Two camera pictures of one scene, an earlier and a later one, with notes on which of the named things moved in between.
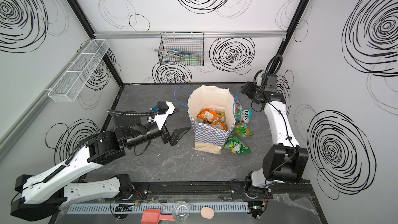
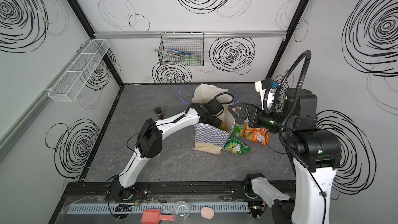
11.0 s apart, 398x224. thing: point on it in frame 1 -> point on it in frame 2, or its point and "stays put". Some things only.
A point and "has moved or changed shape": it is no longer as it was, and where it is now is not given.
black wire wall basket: [181, 49] stays put
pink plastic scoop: [154, 217] stays put
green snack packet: [235, 145] stays put
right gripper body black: [247, 88] -> [246, 115]
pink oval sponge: [207, 212] stays put
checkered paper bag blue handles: [208, 138] stays put
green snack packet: [242, 130] stays put
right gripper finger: [245, 88] -> [240, 119]
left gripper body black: [168, 134] -> [216, 122]
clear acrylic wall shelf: [72, 79] stays put
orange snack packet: [212, 117] has moved or changed shape
